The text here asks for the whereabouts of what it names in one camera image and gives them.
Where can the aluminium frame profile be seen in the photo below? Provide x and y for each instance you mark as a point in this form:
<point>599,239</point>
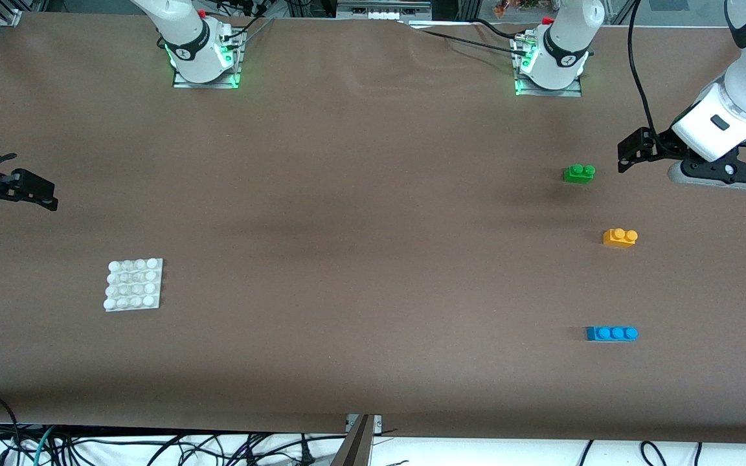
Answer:
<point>10,13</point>

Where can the blue three-stud block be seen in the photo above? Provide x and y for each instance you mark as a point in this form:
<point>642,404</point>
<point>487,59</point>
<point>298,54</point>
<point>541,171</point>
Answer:
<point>611,334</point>

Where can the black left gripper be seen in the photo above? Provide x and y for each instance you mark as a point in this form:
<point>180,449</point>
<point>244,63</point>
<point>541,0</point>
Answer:
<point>659,148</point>

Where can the silver corner bracket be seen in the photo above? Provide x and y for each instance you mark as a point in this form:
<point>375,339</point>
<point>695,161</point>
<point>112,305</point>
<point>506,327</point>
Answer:
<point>376,422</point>

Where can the green two-stud block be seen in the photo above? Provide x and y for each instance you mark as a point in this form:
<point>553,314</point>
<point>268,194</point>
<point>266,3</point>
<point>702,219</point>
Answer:
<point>579,175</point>

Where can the orange toy pile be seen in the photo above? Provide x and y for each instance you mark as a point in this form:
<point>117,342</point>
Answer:
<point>515,6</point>

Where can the brown table mat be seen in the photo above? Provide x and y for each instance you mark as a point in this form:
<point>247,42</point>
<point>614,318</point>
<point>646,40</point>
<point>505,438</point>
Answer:
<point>373,194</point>

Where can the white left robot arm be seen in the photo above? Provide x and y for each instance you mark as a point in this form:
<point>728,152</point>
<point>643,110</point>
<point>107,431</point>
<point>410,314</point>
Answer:
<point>561,39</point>

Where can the yellow two-stud block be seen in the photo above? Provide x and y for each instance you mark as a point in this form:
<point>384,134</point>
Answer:
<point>619,239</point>

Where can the white studded base plate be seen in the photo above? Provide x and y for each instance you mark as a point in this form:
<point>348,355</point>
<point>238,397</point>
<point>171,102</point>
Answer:
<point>133,285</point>

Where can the aluminium frame post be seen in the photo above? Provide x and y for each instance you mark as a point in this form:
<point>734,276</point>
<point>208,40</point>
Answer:
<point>355,450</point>

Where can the grey power strip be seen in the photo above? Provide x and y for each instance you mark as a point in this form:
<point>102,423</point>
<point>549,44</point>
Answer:
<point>383,10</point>

